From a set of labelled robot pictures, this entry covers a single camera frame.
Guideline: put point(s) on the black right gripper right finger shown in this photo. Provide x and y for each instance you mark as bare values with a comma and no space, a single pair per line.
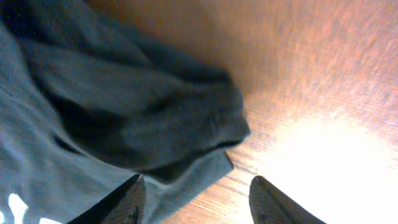
269,205

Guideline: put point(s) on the dark green t-shirt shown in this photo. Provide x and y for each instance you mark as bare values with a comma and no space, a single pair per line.
87,103

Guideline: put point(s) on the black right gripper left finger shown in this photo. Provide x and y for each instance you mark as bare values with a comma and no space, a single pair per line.
124,205

